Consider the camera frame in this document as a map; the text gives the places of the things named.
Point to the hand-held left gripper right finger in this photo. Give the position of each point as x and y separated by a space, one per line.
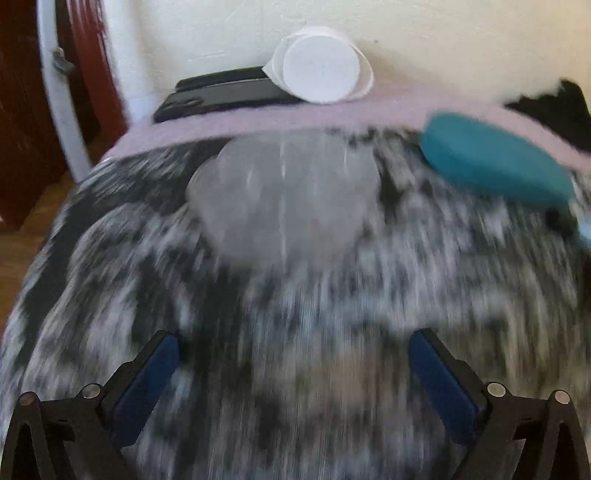
443 390

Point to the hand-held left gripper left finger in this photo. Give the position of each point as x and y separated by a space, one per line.
145 390

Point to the clear plastic cup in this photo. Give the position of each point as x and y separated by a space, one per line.
284 196

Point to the black and white patterned blanket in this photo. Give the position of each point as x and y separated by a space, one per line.
295 300

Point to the teal oval case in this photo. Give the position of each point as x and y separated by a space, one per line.
496 159

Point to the black cloth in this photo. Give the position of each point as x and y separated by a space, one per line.
551 108

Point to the dark red wooden furniture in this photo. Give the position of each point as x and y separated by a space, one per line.
27 110

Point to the black flat phone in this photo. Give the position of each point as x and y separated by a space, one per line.
221 94

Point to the white paper cup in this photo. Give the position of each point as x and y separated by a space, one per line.
321 64

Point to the white bed frame tube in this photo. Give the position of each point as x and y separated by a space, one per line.
62 87

